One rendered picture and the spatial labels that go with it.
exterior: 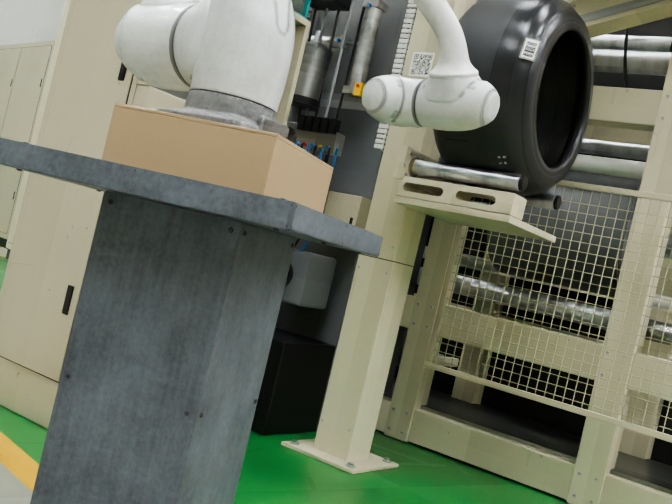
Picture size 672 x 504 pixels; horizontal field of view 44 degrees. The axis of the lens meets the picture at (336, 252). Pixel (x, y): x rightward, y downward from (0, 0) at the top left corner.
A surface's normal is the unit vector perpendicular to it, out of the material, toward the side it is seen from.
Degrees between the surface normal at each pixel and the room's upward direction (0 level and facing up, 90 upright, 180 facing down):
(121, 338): 90
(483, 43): 76
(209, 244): 90
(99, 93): 90
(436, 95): 106
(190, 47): 96
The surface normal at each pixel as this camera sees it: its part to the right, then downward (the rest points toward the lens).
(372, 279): -0.55, -0.14
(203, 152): -0.29, -0.07
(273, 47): 0.63, 0.08
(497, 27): -0.41, -0.51
